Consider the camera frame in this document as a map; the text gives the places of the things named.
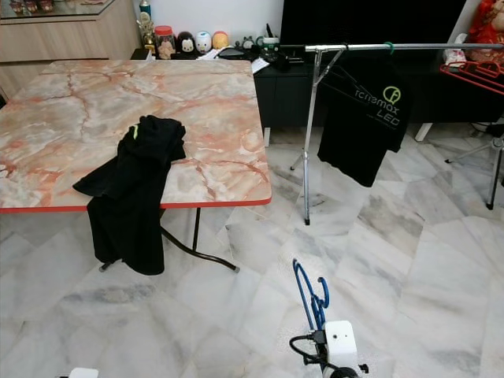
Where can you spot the blue plastic clothes hanger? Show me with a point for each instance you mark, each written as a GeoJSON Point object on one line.
{"type": "Point", "coordinates": [315, 303]}

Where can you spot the black fonemax print t-shirt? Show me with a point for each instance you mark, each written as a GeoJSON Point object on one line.
{"type": "Point", "coordinates": [134, 213]}
{"type": "Point", "coordinates": [366, 126]}

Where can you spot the green clothes hanger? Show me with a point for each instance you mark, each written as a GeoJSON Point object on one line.
{"type": "Point", "coordinates": [388, 47]}

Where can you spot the black low TV cabinet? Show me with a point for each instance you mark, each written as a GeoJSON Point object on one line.
{"type": "Point", "coordinates": [283, 98]}

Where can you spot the white paper stack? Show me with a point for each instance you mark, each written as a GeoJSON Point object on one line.
{"type": "Point", "coordinates": [260, 64]}

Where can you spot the small green white ornament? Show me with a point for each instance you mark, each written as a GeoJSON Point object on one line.
{"type": "Point", "coordinates": [270, 49]}

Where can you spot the silver metal clothes rack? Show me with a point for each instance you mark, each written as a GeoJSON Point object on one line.
{"type": "Point", "coordinates": [425, 46]}

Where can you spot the white tissue pack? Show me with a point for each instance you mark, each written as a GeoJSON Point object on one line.
{"type": "Point", "coordinates": [454, 57]}

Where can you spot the orange round plush toy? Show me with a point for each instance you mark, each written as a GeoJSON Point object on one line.
{"type": "Point", "coordinates": [220, 39]}

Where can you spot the white round plush toy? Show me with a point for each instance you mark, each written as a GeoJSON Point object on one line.
{"type": "Point", "coordinates": [203, 42]}

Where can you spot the black flat screen television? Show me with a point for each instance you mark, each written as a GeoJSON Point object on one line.
{"type": "Point", "coordinates": [370, 22]}

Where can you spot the marble table top red edge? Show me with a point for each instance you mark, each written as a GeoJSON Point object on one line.
{"type": "Point", "coordinates": [94, 102]}

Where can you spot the glass jar red lid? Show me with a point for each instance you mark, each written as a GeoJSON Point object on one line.
{"type": "Point", "coordinates": [164, 43]}

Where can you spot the light wooden sideboard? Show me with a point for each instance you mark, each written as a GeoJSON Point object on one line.
{"type": "Point", "coordinates": [63, 47]}

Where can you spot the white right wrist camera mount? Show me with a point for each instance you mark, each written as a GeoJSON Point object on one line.
{"type": "Point", "coordinates": [340, 342]}

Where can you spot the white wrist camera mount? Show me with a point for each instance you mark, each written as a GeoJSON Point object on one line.
{"type": "Point", "coordinates": [83, 373]}
{"type": "Point", "coordinates": [340, 342]}

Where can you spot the dark metal table leg frame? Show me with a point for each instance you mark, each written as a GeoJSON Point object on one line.
{"type": "Point", "coordinates": [196, 228]}

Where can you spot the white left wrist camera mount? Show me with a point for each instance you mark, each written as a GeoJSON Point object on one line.
{"type": "Point", "coordinates": [83, 373]}

